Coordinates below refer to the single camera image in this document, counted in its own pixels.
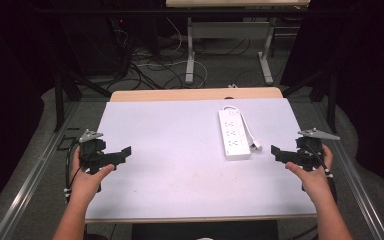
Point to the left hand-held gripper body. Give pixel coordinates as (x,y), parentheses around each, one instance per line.
(91,151)

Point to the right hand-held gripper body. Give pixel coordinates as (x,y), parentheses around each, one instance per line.
(310,150)

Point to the person's left hand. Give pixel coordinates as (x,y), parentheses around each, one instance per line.
(86,181)

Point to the person's right hand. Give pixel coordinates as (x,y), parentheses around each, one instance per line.
(313,181)

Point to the white power strip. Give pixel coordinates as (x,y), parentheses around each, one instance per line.
(248,131)
(233,133)

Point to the black metal stand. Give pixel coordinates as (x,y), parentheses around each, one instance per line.
(60,100)
(330,100)

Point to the white table mat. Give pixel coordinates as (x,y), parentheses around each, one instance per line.
(180,160)

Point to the black chair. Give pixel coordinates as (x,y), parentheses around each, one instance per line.
(205,230)

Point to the black computer tower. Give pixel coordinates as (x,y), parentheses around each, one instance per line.
(103,43)

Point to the desk with white legs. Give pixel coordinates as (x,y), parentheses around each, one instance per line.
(228,30)

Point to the black horizontal bar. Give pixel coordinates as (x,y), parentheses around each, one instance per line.
(180,11)

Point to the aluminium rail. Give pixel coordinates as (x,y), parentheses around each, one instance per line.
(360,190)
(30,186)

